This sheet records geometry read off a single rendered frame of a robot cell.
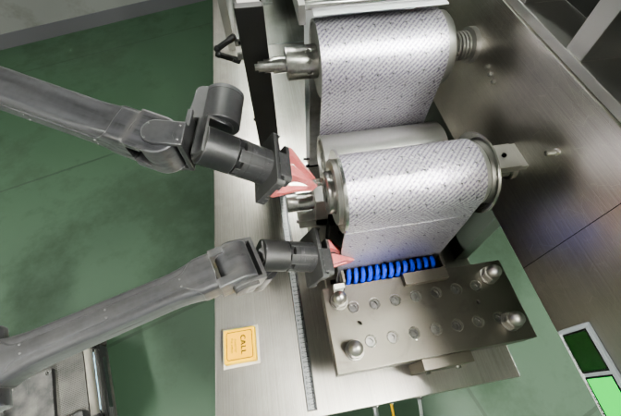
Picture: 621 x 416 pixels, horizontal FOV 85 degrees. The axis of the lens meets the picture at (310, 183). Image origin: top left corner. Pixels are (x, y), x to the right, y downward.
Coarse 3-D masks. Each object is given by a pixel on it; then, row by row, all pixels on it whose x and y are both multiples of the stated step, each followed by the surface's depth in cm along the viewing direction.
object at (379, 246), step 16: (416, 224) 60; (432, 224) 61; (448, 224) 63; (352, 240) 62; (368, 240) 63; (384, 240) 64; (400, 240) 66; (416, 240) 67; (432, 240) 69; (448, 240) 70; (352, 256) 68; (368, 256) 70; (384, 256) 72; (400, 256) 73; (416, 256) 75
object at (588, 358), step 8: (568, 336) 53; (576, 336) 52; (584, 336) 50; (568, 344) 53; (576, 344) 52; (584, 344) 50; (592, 344) 49; (576, 352) 52; (584, 352) 50; (592, 352) 49; (584, 360) 51; (592, 360) 49; (600, 360) 48; (584, 368) 51; (592, 368) 49; (600, 368) 48
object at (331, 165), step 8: (328, 160) 58; (488, 160) 56; (328, 168) 59; (336, 168) 54; (488, 168) 55; (336, 176) 54; (488, 176) 55; (336, 184) 53; (488, 184) 56; (336, 192) 54; (488, 192) 57; (336, 200) 55; (336, 216) 57; (336, 224) 58
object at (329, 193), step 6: (324, 174) 57; (330, 174) 57; (324, 180) 57; (330, 180) 56; (324, 186) 60; (330, 186) 55; (324, 192) 59; (330, 192) 55; (324, 198) 60; (330, 198) 55; (324, 204) 61; (330, 204) 55; (336, 204) 56; (330, 210) 56; (336, 210) 57
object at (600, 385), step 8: (592, 384) 50; (600, 384) 48; (608, 384) 47; (600, 392) 49; (608, 392) 47; (616, 392) 46; (600, 400) 49; (608, 400) 48; (616, 400) 46; (608, 408) 48; (616, 408) 46
